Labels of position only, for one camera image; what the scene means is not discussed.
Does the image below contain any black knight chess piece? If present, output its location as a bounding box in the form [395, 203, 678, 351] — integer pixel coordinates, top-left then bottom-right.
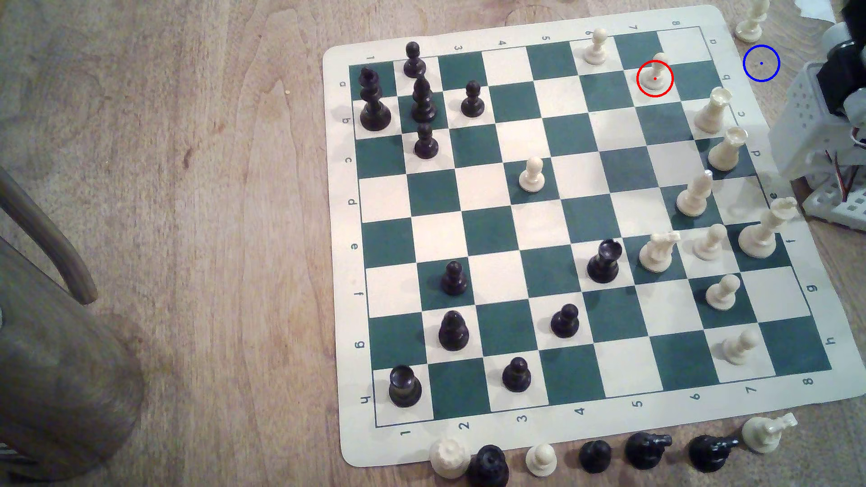
[688, 435, 740, 473]
[624, 432, 673, 471]

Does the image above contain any green white chess mat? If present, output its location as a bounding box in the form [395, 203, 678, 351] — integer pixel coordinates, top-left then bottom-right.
[322, 5, 859, 469]

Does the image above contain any white knight chess piece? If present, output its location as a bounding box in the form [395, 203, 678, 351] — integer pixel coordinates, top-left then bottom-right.
[639, 230, 682, 274]
[742, 413, 798, 454]

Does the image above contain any white queen chess piece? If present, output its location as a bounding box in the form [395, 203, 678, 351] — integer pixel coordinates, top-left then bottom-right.
[430, 437, 472, 480]

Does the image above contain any red black servo cable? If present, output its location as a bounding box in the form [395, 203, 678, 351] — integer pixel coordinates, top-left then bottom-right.
[829, 150, 866, 204]

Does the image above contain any black queen chess piece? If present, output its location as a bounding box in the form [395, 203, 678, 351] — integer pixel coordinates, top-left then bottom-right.
[467, 445, 510, 487]

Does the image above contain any white paper sheet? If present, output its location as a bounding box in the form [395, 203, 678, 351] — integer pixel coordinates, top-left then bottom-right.
[795, 0, 838, 24]

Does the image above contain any black bishop chess piece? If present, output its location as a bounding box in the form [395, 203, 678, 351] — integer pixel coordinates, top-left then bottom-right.
[438, 310, 470, 352]
[410, 74, 438, 124]

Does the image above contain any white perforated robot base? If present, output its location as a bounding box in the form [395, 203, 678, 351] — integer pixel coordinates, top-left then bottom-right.
[802, 177, 866, 233]

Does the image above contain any black pawn chess piece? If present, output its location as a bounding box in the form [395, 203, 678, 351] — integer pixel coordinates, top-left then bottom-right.
[442, 261, 469, 296]
[403, 42, 428, 78]
[461, 80, 486, 119]
[578, 440, 613, 474]
[550, 303, 580, 339]
[502, 357, 533, 394]
[413, 123, 440, 161]

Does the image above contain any curved wooden chair rail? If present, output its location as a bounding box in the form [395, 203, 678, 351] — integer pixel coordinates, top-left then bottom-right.
[0, 165, 100, 306]

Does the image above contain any white bishop chess piece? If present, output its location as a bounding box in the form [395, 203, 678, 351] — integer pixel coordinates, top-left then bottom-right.
[676, 170, 714, 218]

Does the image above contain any white rook chess piece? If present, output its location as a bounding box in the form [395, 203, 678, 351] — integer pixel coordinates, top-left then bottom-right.
[694, 87, 734, 134]
[708, 126, 749, 172]

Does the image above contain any white king chess piece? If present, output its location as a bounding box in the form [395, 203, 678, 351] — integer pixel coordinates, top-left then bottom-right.
[738, 197, 798, 259]

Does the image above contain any white pawn chess piece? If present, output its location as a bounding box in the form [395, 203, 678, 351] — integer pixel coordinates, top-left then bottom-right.
[735, 0, 771, 43]
[693, 224, 729, 262]
[705, 275, 742, 311]
[519, 156, 546, 193]
[583, 28, 609, 66]
[641, 53, 671, 92]
[525, 443, 558, 478]
[721, 329, 760, 366]

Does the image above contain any black king chess piece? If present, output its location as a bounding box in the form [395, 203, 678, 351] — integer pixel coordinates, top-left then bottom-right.
[359, 66, 393, 133]

